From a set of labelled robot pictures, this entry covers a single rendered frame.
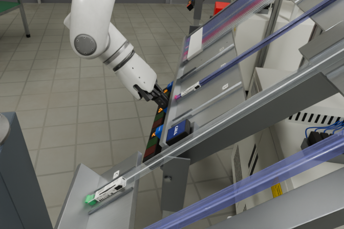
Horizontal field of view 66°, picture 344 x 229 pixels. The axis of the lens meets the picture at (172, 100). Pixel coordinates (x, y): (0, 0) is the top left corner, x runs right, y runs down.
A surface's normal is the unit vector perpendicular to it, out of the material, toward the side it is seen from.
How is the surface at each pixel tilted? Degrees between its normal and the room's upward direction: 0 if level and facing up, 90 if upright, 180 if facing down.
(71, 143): 0
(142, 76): 47
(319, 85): 90
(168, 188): 90
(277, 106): 90
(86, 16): 73
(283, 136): 0
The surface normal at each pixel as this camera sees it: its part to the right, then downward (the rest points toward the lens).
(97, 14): 0.31, 0.33
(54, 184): 0.07, -0.83
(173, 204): -0.11, 0.55
